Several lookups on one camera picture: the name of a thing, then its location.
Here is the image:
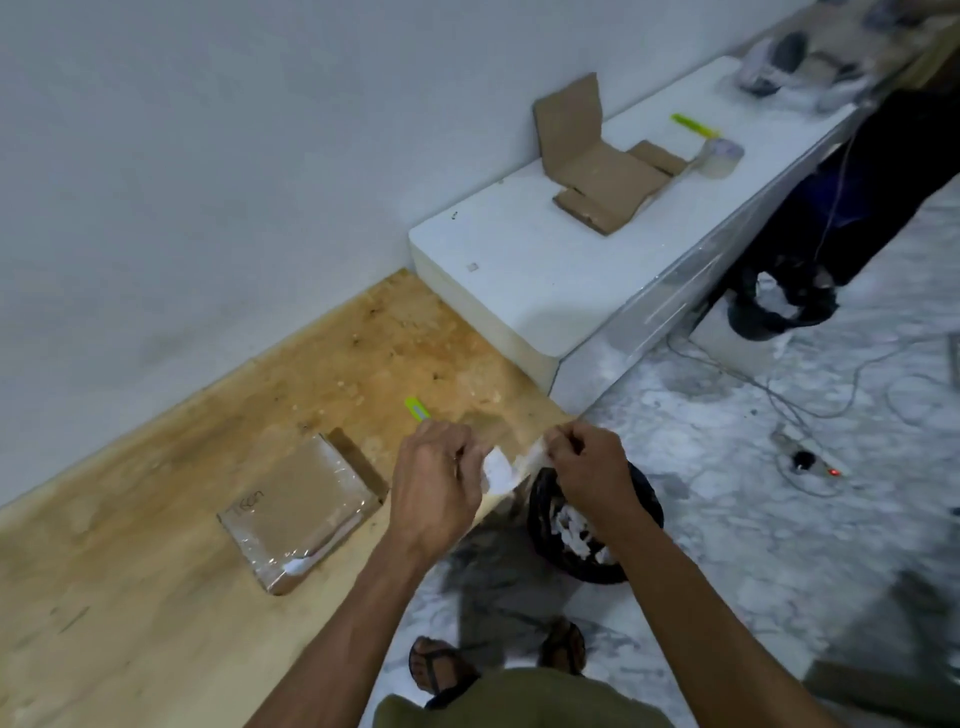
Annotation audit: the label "person's right hand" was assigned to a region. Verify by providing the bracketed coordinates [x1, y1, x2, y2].
[541, 420, 640, 543]

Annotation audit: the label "person's left hand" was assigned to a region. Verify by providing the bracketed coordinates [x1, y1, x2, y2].
[387, 418, 496, 560]

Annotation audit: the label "white paper strip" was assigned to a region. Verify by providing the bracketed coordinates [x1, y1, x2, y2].
[480, 438, 552, 498]

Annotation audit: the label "person's right forearm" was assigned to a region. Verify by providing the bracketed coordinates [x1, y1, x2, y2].
[598, 511, 843, 728]

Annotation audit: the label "person's left forearm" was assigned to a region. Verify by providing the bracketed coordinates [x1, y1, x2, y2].
[243, 534, 460, 728]

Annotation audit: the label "white paper scraps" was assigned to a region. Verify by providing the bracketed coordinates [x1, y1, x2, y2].
[549, 502, 620, 567]

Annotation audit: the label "black trash bin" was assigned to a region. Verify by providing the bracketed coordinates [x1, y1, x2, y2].
[526, 461, 666, 586]

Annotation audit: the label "silver metal bench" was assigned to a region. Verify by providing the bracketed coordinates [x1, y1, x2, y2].
[549, 101, 882, 418]

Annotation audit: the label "plastic wrapped cardboard box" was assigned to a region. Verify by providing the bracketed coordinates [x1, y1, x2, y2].
[216, 432, 385, 597]

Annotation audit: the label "white foam slab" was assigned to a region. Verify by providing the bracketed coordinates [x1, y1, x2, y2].
[408, 54, 858, 393]

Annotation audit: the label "black sandal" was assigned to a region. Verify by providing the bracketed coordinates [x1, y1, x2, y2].
[407, 636, 481, 710]
[537, 616, 588, 678]

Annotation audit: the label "white box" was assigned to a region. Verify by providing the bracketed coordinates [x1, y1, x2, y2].
[688, 296, 795, 378]

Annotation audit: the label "olive green shorts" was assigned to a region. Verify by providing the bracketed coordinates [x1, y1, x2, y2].
[372, 667, 676, 728]

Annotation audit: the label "white power strip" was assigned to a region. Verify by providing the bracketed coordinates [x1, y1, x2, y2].
[771, 426, 854, 481]

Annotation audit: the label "black round fan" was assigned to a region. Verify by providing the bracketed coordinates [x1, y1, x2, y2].
[726, 256, 840, 342]

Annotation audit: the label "open brown cardboard box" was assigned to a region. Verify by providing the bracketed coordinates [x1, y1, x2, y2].
[532, 72, 690, 237]

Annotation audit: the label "clear tape roll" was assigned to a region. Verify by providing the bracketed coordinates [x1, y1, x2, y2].
[693, 137, 746, 180]

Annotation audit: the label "grey white shoe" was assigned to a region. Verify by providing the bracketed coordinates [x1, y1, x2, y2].
[735, 30, 811, 99]

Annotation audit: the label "white floor cable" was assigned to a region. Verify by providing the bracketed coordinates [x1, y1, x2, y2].
[666, 330, 960, 500]

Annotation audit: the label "green handled cutter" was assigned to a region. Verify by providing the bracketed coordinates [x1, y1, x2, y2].
[669, 112, 723, 141]

